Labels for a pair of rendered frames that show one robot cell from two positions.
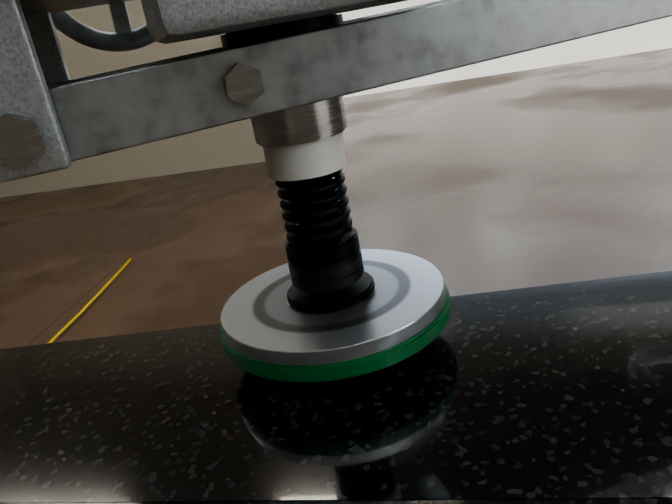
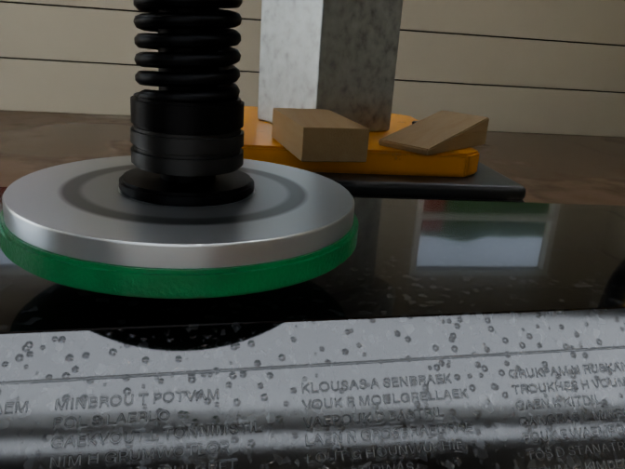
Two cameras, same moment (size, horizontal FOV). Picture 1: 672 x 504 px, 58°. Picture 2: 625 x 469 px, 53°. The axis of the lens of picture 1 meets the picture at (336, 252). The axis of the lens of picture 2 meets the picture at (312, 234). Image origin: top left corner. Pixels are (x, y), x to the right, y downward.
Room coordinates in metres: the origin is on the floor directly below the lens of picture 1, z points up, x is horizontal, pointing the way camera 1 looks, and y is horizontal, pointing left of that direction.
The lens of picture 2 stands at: (0.91, -0.06, 0.96)
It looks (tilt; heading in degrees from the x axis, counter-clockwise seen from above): 18 degrees down; 158
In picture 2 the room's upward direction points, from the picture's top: 4 degrees clockwise
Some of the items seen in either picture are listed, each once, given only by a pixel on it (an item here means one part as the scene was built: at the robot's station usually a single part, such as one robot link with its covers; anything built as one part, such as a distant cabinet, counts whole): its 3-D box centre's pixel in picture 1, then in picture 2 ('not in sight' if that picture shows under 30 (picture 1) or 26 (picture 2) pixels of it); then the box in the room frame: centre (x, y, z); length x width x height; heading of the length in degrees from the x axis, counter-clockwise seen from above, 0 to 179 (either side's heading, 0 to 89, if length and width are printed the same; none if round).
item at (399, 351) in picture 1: (332, 301); (188, 203); (0.53, 0.01, 0.85); 0.22 x 0.22 x 0.04
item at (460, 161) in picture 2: not in sight; (322, 133); (-0.24, 0.41, 0.76); 0.49 x 0.49 x 0.05; 77
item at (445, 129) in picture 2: not in sight; (435, 130); (-0.04, 0.54, 0.80); 0.20 x 0.10 x 0.05; 118
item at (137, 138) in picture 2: (325, 260); (188, 135); (0.53, 0.01, 0.89); 0.07 x 0.07 x 0.01
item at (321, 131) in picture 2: not in sight; (316, 133); (0.00, 0.30, 0.81); 0.20 x 0.10 x 0.05; 175
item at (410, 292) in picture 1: (332, 298); (188, 197); (0.53, 0.01, 0.86); 0.21 x 0.21 x 0.01
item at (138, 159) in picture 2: (327, 271); (188, 154); (0.53, 0.01, 0.88); 0.07 x 0.07 x 0.01
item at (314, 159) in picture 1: (304, 149); not in sight; (0.53, 0.01, 1.00); 0.07 x 0.07 x 0.04
